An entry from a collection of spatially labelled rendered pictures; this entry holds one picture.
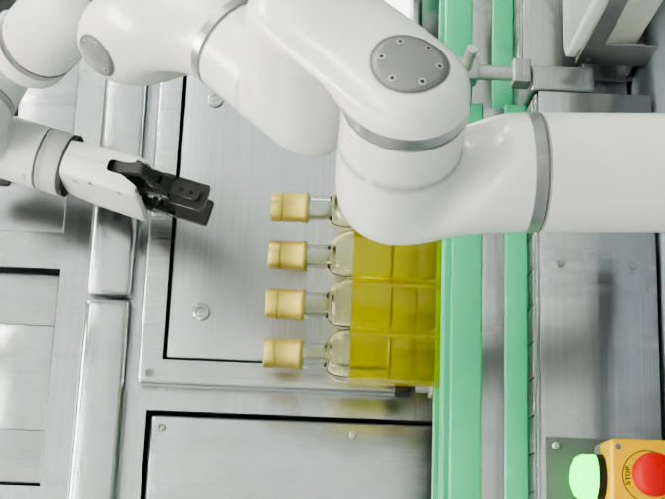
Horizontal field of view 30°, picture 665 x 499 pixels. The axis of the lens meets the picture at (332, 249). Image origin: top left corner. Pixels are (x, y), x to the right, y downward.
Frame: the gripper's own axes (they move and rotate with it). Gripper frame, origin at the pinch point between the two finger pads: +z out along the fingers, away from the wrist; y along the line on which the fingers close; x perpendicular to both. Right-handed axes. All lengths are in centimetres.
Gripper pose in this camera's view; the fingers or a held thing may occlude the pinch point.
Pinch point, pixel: (193, 202)
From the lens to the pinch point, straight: 145.7
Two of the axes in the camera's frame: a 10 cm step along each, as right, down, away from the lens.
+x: 2.9, -9.2, 2.7
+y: 0.2, -2.8, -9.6
